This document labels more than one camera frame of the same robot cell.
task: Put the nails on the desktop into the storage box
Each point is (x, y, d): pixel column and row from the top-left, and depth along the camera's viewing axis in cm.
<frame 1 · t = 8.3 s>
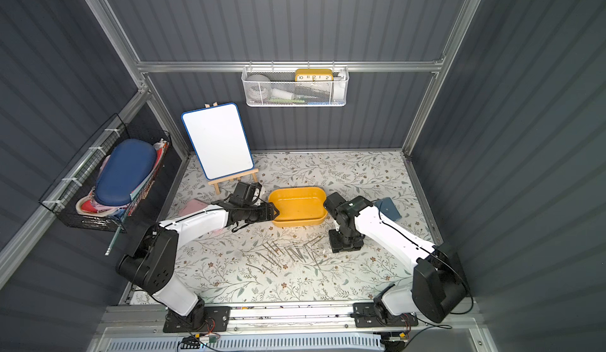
left hand: (273, 214, 91), fingers open
right hand: (342, 248, 80), fingers open
yellow plastic storage box: (299, 206, 103), on the table
wooden easel: (216, 182, 102), point 8 cm above the table
pink phone case: (192, 204, 101), point 2 cm above the table

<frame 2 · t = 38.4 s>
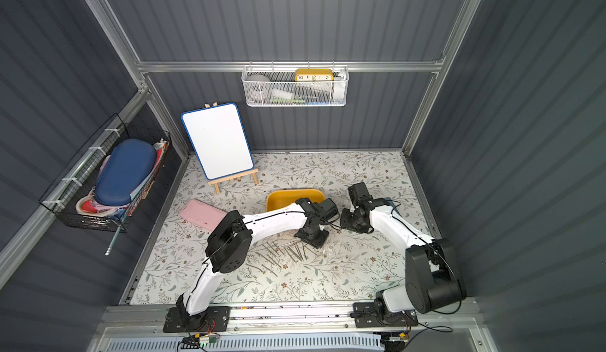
left hand: (320, 248, 87), fingers open
right hand: (350, 222, 89), fingers open
the named things where they were.

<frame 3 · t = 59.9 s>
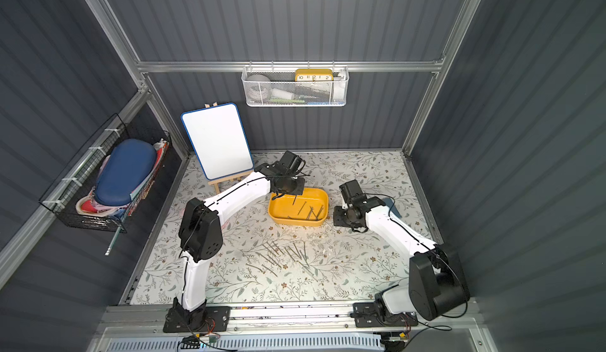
left hand: (303, 189, 91), fingers closed
right hand: (343, 217, 87), fingers open
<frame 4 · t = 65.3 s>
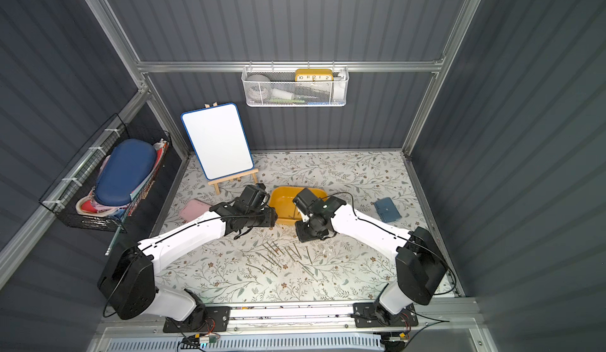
left hand: (272, 216, 85), fingers open
right hand: (305, 233, 81), fingers open
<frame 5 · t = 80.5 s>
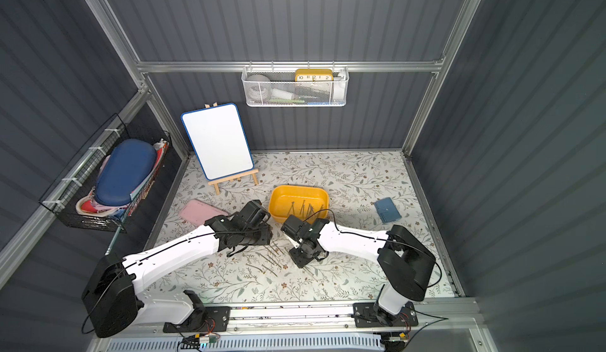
left hand: (267, 235, 82), fingers open
right hand: (302, 255, 83), fingers open
